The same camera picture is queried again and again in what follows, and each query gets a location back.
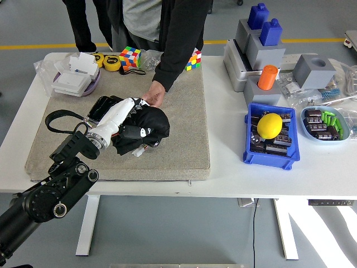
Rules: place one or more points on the blue plastic bin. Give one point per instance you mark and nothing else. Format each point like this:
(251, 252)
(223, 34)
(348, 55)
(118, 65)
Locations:
(267, 162)

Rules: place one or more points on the white power strip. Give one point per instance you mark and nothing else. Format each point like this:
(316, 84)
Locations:
(290, 59)

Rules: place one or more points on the white cart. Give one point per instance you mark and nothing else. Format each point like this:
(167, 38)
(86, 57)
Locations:
(352, 39)

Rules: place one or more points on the person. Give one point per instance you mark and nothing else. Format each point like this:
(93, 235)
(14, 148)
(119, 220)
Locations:
(139, 16)

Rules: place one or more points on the flat white box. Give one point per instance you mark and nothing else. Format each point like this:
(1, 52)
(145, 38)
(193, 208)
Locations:
(71, 81)

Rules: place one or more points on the orange cylinder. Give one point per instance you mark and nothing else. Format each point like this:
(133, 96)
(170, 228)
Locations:
(267, 78)

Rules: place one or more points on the grey block with round hole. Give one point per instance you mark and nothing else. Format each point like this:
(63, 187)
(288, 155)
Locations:
(315, 78)

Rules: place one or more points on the table height control panel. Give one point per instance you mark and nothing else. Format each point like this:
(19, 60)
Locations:
(329, 203)

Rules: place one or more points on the grey square block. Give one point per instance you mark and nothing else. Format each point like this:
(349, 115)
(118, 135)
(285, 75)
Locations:
(242, 33)
(262, 97)
(265, 57)

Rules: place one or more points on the person's left forearm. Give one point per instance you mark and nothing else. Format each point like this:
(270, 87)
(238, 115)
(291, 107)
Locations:
(173, 67)

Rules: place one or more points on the white folded carton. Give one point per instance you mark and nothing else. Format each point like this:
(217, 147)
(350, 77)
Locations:
(83, 62)

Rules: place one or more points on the white table leg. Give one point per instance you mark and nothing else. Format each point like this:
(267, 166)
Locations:
(87, 223)
(284, 231)

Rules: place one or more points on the blue bottle-shaped block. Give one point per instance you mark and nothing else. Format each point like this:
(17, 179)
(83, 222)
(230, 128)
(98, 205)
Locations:
(258, 16)
(272, 33)

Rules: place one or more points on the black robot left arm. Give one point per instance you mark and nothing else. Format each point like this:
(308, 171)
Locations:
(42, 198)

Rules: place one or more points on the yellow tape measure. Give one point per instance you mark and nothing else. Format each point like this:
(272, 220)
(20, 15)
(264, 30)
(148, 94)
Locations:
(99, 58)
(111, 62)

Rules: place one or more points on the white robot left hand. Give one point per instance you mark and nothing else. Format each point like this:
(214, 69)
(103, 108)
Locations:
(111, 120)

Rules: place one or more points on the yellow lemon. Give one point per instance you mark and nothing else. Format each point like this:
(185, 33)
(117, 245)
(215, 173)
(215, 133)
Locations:
(269, 125)

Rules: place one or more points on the grey under-table box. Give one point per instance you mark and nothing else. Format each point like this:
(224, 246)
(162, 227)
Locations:
(245, 202)

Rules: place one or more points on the crumpled clear plastic bag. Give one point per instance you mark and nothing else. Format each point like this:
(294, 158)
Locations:
(352, 123)

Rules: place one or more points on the light blue tray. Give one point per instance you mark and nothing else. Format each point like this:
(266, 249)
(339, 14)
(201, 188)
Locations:
(305, 131)

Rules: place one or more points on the green battery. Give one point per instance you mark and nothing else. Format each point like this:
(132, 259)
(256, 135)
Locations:
(325, 116)
(333, 120)
(339, 128)

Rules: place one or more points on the black glossy panel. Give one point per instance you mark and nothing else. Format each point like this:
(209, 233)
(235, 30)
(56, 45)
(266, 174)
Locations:
(100, 107)

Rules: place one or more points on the black rag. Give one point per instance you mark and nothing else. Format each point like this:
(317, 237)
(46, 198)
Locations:
(153, 120)

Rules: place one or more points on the black chair caster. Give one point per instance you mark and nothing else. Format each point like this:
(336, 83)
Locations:
(240, 2)

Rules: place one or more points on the empty clear plastic bag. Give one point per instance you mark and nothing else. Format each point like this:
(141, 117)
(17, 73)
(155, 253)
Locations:
(44, 72)

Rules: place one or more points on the light grey flat case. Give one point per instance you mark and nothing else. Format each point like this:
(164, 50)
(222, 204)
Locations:
(232, 69)

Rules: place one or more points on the grey-brown mat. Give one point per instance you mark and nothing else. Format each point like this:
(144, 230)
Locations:
(111, 167)

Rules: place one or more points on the bundle of blue resistors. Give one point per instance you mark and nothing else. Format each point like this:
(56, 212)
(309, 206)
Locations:
(330, 92)

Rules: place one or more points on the colourful puzzle cube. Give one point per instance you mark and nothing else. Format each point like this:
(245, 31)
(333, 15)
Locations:
(193, 62)
(129, 57)

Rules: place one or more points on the person's left hand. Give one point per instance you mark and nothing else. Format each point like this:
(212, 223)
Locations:
(154, 93)

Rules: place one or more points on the purple bowl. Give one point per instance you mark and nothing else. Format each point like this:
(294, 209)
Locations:
(94, 85)

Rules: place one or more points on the clear bag of small parts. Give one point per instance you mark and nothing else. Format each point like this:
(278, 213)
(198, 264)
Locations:
(290, 86)

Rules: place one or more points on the clear bag of metal parts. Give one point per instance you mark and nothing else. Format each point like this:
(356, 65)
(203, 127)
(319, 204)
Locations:
(150, 60)

